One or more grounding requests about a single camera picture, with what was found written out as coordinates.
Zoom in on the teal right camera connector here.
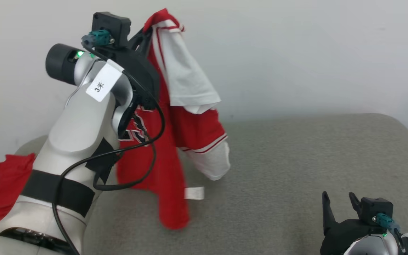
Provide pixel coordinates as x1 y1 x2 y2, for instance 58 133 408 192
372 214 396 229

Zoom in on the red white jersey shirt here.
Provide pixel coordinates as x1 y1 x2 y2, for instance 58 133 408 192
117 8 231 231

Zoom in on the teal camera connector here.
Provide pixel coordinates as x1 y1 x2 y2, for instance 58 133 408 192
82 30 114 47
372 214 396 229

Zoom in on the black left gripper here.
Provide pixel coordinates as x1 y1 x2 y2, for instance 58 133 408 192
93 28 160 111

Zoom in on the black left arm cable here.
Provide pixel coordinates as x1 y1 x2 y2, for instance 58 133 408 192
52 37 166 255

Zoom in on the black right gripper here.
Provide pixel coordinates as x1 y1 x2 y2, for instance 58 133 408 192
320 191 381 255

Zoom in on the white paper label tag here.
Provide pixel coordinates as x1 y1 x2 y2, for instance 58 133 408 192
85 63 124 102

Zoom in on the teal left camera connector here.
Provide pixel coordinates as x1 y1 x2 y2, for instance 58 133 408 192
82 30 114 47

